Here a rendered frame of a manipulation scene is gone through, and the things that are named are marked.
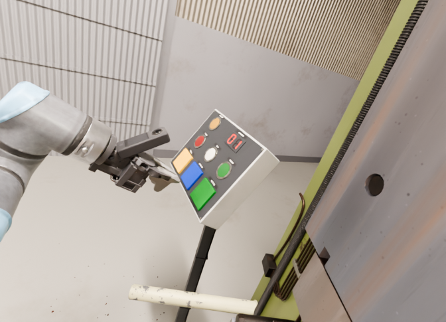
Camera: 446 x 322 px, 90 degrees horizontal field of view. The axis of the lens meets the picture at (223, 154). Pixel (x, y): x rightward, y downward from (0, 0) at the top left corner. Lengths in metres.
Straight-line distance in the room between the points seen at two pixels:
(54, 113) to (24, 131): 0.05
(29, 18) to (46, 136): 2.12
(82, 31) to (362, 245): 2.47
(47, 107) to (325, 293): 0.51
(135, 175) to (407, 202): 0.48
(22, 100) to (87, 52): 2.08
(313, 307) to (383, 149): 0.24
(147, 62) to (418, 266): 2.49
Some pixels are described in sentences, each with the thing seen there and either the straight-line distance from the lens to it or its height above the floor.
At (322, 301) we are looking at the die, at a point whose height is 1.13.
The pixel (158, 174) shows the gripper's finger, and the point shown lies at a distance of 0.54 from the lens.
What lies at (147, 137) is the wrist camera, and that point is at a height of 1.19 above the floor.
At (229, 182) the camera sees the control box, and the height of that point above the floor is 1.08.
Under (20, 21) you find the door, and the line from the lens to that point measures 2.58.
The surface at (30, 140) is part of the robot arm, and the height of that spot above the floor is 1.18.
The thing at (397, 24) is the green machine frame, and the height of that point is 1.54.
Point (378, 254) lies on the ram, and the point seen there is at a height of 1.25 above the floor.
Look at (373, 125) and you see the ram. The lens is 0.35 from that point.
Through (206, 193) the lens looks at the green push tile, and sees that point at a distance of 0.67.
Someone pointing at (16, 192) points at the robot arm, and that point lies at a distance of 0.48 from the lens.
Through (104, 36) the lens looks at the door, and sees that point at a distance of 2.52.
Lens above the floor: 1.39
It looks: 23 degrees down
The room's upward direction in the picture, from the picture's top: 17 degrees clockwise
